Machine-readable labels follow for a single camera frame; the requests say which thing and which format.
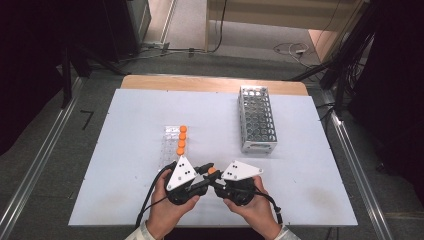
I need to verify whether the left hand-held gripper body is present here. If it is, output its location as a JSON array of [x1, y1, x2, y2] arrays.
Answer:
[[165, 154, 210, 206]]

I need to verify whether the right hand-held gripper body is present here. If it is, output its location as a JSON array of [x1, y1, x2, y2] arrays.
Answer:
[[213, 160, 264, 206]]

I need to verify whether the clear plastic test tube rack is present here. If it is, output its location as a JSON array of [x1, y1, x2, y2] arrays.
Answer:
[[159, 125, 190, 170]]

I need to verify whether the metal test tube rack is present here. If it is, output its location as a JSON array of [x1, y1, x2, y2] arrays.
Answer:
[[237, 84, 279, 155]]

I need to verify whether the person's right hand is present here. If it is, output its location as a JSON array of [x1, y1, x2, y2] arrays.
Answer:
[[222, 175, 283, 240]]

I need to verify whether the person's left hand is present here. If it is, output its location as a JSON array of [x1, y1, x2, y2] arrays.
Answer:
[[146, 169, 201, 240]]

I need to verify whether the white table board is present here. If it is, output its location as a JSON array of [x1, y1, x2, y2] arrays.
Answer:
[[67, 88, 359, 228]]

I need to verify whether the grey power strip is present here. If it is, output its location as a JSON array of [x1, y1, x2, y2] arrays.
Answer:
[[141, 41, 171, 52]]

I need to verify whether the black metal stand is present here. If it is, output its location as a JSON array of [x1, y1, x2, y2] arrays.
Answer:
[[60, 44, 73, 110]]

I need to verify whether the black cabinet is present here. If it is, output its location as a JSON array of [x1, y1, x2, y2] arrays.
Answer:
[[101, 0, 152, 63]]

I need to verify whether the beige wooden furniture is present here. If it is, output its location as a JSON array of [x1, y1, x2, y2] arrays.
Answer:
[[204, 0, 372, 63]]

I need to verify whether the left hand-held gripper cable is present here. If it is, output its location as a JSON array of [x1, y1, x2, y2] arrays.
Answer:
[[135, 161, 177, 228]]

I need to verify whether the hand-held gripper cable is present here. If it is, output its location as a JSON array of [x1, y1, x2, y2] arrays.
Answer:
[[135, 161, 177, 228], [254, 189, 285, 225]]

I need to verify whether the right hand-held gripper cable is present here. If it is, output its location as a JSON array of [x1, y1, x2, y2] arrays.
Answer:
[[254, 189, 285, 225]]

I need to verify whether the white floor cable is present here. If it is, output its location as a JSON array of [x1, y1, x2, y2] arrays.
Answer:
[[273, 41, 312, 62]]

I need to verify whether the black floor cable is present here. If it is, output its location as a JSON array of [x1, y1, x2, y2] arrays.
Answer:
[[205, 0, 229, 54]]

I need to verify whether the black stand with cables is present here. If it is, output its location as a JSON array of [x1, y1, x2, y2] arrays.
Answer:
[[288, 0, 379, 118]]

